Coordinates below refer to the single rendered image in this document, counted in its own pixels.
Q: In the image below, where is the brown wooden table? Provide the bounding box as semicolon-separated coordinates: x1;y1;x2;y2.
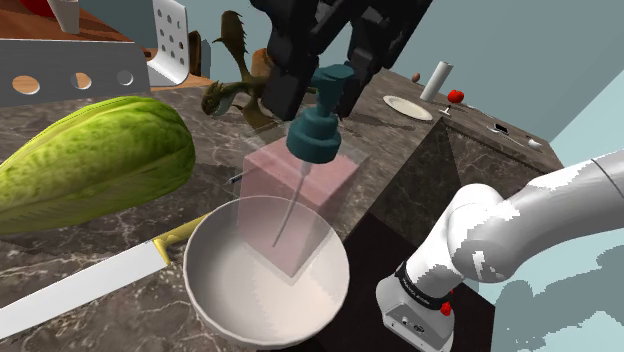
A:
0;0;216;94

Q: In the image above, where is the yellow handled white knife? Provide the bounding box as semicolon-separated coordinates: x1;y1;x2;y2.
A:
0;212;212;341

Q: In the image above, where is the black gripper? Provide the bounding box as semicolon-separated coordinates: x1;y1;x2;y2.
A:
248;0;433;122

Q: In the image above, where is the silver spoon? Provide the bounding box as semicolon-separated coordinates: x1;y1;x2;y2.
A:
485;125;527;148

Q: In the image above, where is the pink soap dispenser teal pump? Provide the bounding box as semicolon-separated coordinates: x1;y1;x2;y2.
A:
236;64;370;287

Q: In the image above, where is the white plate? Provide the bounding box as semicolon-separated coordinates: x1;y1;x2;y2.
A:
381;94;435;123

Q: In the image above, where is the green cabbage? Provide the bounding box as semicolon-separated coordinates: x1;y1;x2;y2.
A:
0;95;198;237

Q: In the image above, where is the white paper roll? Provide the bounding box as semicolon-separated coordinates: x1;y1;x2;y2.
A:
419;60;455;103

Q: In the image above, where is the olive dragon figure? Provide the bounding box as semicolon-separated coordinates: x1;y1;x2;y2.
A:
200;9;294;131

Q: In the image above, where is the black robot stand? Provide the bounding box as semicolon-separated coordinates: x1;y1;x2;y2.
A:
305;211;496;352

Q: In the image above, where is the white bowl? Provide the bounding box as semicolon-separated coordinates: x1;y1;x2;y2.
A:
182;194;352;349

